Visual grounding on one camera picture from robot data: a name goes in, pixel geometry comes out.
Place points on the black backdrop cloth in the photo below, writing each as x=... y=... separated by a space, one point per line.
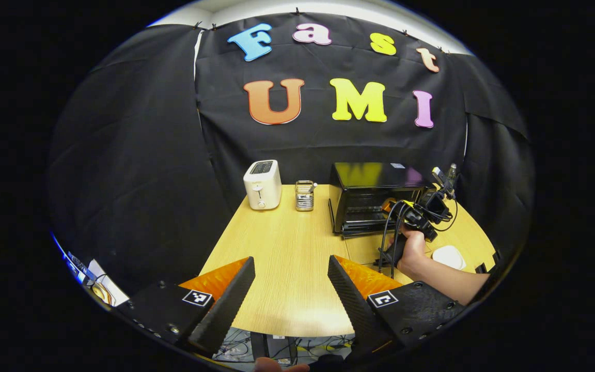
x=132 y=155

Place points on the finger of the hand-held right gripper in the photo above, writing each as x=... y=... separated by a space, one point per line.
x=401 y=207

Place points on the white toaster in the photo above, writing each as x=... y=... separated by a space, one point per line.
x=262 y=186

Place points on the white square plate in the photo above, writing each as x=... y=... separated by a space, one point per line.
x=448 y=257

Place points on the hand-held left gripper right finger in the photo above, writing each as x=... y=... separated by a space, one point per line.
x=354 y=302

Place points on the black electric oven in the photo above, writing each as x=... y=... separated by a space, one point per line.
x=364 y=186

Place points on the black box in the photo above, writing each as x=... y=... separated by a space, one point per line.
x=277 y=349

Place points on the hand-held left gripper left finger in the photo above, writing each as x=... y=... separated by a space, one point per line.
x=228 y=302

